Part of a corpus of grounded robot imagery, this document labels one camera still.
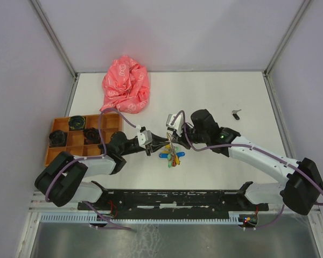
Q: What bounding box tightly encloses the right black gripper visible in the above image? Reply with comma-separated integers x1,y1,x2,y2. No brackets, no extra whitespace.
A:
172,123,208,150

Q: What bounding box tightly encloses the keyring bunch with colourful tags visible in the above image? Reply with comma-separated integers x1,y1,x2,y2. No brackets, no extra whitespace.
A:
158,133,186,168

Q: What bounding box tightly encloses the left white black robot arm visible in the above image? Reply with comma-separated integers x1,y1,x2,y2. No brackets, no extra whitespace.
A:
34,130,168,210

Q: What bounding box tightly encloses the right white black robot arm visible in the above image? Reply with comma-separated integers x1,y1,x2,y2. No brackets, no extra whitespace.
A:
166,109,323,216

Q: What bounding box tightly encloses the key with black fob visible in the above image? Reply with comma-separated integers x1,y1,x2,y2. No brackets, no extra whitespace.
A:
231,109,241,120

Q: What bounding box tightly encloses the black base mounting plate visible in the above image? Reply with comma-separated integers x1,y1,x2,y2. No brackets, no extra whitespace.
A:
92,189,269,220

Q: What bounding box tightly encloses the crumpled pink cloth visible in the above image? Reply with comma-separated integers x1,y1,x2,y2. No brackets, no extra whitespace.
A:
100,55,150,114

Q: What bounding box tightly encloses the black rosette middle tray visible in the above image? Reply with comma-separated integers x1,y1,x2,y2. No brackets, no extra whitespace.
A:
83,127,101,145

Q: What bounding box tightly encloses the black rosette tray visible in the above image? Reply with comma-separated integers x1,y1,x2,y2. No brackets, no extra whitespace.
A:
48,130,67,147
83,127,101,145
68,116,86,131

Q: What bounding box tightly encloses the wooden compartment tray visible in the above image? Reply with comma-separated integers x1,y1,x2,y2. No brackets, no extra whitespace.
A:
44,113,122,167

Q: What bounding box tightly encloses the black rosette top tray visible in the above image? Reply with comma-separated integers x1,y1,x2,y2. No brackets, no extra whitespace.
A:
68,116,86,131

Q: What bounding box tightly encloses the black rosette left tray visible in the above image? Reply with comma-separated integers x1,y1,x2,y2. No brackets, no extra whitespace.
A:
48,130,67,147

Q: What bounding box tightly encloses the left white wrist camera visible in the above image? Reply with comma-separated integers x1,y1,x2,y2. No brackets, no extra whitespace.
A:
136,125,153,149

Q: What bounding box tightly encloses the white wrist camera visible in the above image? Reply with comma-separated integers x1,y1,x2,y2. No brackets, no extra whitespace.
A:
166,114,184,136
136,125,153,149

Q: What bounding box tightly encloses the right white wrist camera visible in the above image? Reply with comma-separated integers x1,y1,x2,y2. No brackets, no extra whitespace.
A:
166,114,184,136

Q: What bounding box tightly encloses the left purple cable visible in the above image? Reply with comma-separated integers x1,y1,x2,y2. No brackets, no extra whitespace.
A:
45,107,143,231

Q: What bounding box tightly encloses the purple cable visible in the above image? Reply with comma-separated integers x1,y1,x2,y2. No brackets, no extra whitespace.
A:
172,110,323,231
45,107,143,231

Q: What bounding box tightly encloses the white slotted cable duct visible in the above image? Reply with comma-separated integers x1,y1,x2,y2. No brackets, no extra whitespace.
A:
39,211,245,223

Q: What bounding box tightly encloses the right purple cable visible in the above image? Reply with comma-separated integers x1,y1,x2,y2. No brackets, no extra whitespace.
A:
172,110,323,231

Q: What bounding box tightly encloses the left aluminium frame post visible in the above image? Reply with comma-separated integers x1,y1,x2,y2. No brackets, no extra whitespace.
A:
29,0,79,78

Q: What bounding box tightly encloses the aluminium frame post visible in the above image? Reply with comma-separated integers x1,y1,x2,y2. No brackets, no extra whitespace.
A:
264,0,313,77
29,0,79,78

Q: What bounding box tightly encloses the right aluminium frame post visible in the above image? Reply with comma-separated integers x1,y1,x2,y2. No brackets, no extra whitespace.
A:
264,0,313,77

